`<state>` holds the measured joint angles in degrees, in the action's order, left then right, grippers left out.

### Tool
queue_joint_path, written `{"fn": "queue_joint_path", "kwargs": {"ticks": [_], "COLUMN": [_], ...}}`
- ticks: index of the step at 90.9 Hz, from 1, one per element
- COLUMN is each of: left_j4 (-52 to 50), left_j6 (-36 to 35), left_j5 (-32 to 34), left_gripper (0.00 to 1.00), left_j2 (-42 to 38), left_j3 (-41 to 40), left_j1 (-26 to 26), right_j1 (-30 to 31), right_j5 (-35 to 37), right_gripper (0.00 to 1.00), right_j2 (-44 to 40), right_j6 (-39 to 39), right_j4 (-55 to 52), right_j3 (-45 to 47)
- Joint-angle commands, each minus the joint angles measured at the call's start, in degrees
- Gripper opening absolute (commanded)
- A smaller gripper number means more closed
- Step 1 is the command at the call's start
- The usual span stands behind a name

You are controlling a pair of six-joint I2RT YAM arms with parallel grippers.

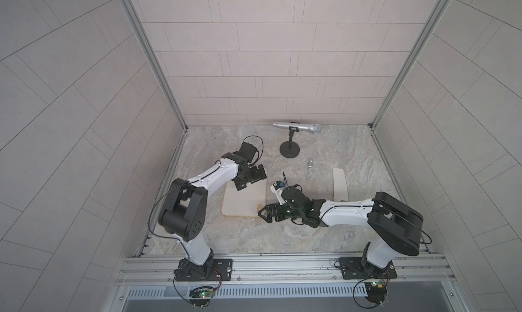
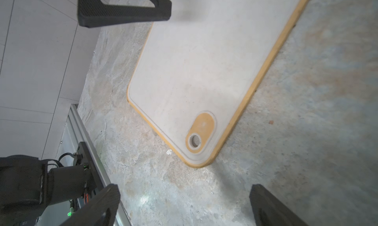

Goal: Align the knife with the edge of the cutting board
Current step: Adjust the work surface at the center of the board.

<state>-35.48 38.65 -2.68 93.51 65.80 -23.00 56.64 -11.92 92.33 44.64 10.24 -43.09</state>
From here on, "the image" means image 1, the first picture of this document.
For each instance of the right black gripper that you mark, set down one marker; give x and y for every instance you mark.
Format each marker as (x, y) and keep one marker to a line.
(274, 208)

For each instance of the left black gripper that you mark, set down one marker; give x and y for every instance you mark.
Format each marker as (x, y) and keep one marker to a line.
(251, 176)

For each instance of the white cutting board tan rim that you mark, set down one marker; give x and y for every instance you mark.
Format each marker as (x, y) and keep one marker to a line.
(244, 203)

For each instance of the white speckled cleaver knife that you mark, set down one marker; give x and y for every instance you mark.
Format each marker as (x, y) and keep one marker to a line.
(340, 190)

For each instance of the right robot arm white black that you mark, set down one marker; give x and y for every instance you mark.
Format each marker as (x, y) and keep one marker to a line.
(398, 226)

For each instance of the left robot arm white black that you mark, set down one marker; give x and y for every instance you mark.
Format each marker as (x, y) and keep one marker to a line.
(183, 212)

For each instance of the left green circuit board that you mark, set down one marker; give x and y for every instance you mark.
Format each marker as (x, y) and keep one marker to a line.
(201, 296)

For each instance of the black microphone stand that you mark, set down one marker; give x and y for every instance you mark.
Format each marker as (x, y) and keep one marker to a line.
(290, 149)

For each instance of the silver microphone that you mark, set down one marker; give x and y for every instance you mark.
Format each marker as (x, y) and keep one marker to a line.
(298, 127)

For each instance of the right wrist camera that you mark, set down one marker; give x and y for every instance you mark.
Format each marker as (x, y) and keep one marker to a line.
(277, 188)

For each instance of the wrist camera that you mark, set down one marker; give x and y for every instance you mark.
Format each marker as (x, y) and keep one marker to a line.
(248, 152)
(277, 188)

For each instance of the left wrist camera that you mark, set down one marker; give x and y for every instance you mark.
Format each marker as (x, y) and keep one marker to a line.
(248, 152)

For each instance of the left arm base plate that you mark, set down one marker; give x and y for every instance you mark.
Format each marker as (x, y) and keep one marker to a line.
(212, 271)

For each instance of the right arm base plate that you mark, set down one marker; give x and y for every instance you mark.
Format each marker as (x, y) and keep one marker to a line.
(352, 268)

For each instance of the aluminium rail frame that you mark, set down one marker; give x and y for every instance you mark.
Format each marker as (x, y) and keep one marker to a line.
(282, 268)

